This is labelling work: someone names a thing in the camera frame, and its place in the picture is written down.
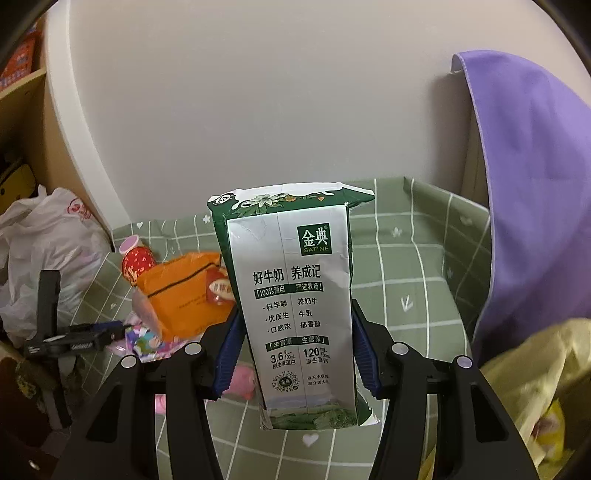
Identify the green and white milk carton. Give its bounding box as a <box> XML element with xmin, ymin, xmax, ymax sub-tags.
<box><xmin>206</xmin><ymin>181</ymin><xmax>382</xmax><ymax>431</ymax></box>

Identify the black and yellow bag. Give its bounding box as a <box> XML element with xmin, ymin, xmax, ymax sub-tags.
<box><xmin>0</xmin><ymin>157</ymin><xmax>38</xmax><ymax>208</ymax></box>

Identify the yellow plastic bag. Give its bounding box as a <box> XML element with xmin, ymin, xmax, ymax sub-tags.
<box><xmin>425</xmin><ymin>318</ymin><xmax>591</xmax><ymax>480</ymax></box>

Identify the orange packet with black line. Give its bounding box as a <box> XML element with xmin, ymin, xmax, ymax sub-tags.
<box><xmin>137</xmin><ymin>251</ymin><xmax>229</xmax><ymax>337</ymax></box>

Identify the white plastic bag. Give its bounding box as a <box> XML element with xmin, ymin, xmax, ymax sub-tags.
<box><xmin>0</xmin><ymin>185</ymin><xmax>116</xmax><ymax>352</ymax></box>

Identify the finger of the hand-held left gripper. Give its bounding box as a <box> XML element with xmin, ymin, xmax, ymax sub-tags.
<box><xmin>69</xmin><ymin>322</ymin><xmax>136</xmax><ymax>344</ymax></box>

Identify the orange box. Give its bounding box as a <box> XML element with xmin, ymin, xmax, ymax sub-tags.
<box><xmin>0</xmin><ymin>28</ymin><xmax>41</xmax><ymax>90</ymax></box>

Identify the crumpled pink wrapper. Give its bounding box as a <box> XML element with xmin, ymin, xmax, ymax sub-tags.
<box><xmin>229</xmin><ymin>364</ymin><xmax>258</xmax><ymax>401</ymax></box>

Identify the colourful pink cartoon wrapper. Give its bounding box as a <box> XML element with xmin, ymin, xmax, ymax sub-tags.
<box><xmin>105</xmin><ymin>314</ymin><xmax>185</xmax><ymax>365</ymax></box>

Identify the red pink-capped bottle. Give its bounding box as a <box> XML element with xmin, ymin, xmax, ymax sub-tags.
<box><xmin>121</xmin><ymin>246</ymin><xmax>156</xmax><ymax>288</ymax></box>

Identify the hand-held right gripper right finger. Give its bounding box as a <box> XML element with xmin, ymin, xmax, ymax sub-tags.
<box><xmin>351</xmin><ymin>299</ymin><xmax>541</xmax><ymax>480</ymax></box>

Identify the wooden shelf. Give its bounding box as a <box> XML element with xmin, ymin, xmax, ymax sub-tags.
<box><xmin>0</xmin><ymin>65</ymin><xmax>54</xmax><ymax>195</ymax></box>

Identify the purple cloth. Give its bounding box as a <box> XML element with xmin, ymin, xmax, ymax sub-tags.
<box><xmin>450</xmin><ymin>50</ymin><xmax>591</xmax><ymax>365</ymax></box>

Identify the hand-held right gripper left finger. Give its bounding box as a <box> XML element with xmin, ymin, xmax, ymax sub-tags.
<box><xmin>62</xmin><ymin>315</ymin><xmax>245</xmax><ymax>480</ymax></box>

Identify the green checked bed sheet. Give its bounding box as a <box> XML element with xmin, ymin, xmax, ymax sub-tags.
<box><xmin>60</xmin><ymin>178</ymin><xmax>492</xmax><ymax>480</ymax></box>

